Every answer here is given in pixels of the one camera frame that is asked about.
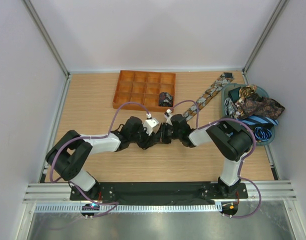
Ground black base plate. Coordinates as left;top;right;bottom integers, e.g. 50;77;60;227
69;180;249;206

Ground brown floral tie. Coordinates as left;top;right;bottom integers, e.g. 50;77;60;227
183;72;235;121

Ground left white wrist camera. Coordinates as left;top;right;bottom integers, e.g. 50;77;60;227
142;113;160;136

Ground white slotted cable duct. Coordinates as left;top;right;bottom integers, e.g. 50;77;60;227
34;202;222;214

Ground teal plastic basket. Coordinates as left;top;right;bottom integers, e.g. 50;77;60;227
221;83;278;146

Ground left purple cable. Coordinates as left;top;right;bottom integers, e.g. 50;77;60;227
49;101;153;185

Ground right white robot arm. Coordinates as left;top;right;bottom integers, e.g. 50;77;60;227
156;114;256;198

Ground orange compartment tray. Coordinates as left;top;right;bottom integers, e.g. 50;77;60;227
112;70;176;112

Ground aluminium frame rail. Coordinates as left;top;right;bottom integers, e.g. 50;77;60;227
243;180;297;201

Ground dark brown paisley tie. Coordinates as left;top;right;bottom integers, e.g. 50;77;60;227
234;97;285;120

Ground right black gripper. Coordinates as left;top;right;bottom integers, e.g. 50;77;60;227
153;122;182;144

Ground blue striped tie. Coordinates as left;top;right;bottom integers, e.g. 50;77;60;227
240;115;279;143

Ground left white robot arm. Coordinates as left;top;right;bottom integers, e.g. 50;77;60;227
45;116;159;200

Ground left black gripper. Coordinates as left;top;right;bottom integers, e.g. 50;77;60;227
129;123;155;149

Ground rolled dark floral tie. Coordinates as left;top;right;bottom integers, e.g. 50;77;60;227
158;92;174;108

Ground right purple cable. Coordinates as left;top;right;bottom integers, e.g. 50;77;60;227
165;100;263;220

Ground grey patterned tie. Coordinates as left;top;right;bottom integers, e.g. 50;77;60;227
224;97;244;119

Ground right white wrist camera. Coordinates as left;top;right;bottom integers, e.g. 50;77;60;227
164;108;173;126

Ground purple cable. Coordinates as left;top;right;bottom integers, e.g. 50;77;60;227
165;100;263;220
49;101;153;185

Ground gold patterned tie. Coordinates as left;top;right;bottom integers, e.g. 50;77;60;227
236;84;258;103

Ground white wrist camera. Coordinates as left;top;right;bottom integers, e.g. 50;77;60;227
142;113;160;136
164;108;173;126

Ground dark green tie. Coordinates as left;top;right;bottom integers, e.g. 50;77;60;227
228;87;241;103

